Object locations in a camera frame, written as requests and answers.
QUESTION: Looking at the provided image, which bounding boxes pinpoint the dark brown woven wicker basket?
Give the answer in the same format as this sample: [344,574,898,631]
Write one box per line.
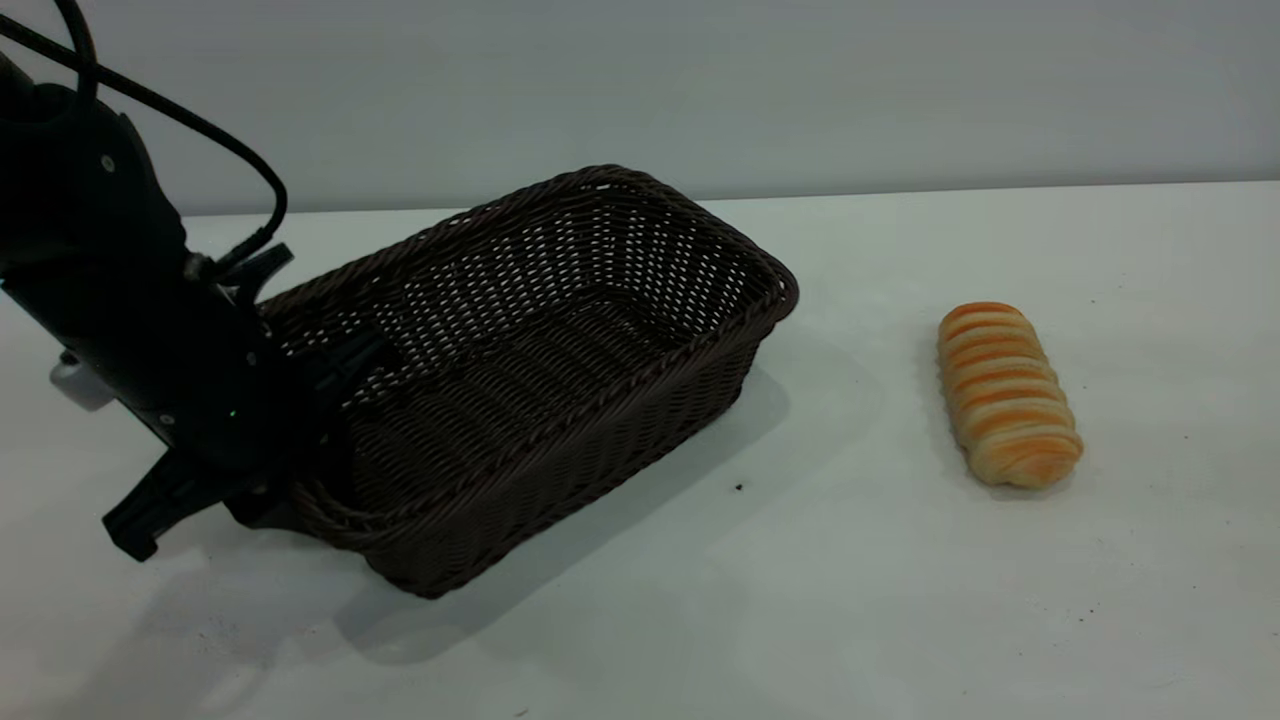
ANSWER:
[258,165,800,600]

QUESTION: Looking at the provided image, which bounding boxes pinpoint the black cable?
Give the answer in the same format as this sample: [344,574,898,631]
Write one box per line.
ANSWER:
[55,0,99,103]
[0,16,289,283]

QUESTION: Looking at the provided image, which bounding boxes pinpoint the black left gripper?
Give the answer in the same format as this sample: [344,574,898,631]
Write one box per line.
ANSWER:
[0,243,394,563]

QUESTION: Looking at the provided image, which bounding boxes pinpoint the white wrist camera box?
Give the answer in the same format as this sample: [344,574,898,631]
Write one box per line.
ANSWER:
[50,350,117,412]

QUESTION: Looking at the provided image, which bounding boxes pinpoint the striped orange bread roll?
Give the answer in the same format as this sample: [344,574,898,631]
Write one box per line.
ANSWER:
[937,302,1084,491]

